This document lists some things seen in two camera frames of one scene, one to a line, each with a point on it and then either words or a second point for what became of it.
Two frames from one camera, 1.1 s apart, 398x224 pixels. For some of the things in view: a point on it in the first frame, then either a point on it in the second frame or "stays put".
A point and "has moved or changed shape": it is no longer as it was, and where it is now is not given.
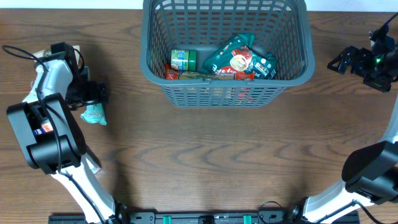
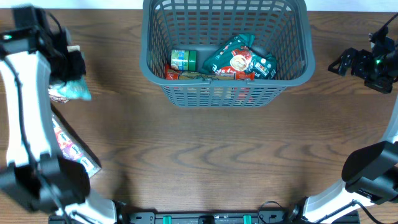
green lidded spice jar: (184, 60) stays put
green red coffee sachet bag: (239, 56) stays put
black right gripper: (354, 61) stays put
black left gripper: (94, 94) to (73, 66)
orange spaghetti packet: (171, 74) stays put
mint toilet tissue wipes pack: (94, 114) has moved or changed shape
